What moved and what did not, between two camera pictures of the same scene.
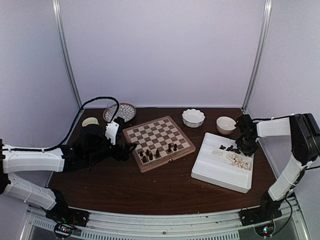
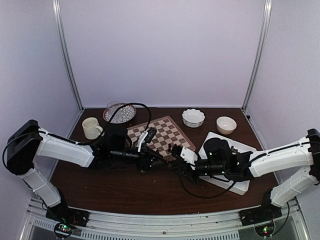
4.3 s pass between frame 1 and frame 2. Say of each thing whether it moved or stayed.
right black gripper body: moved
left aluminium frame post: stayed
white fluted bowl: stayed
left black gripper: moved
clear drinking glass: stayed
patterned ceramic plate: stayed
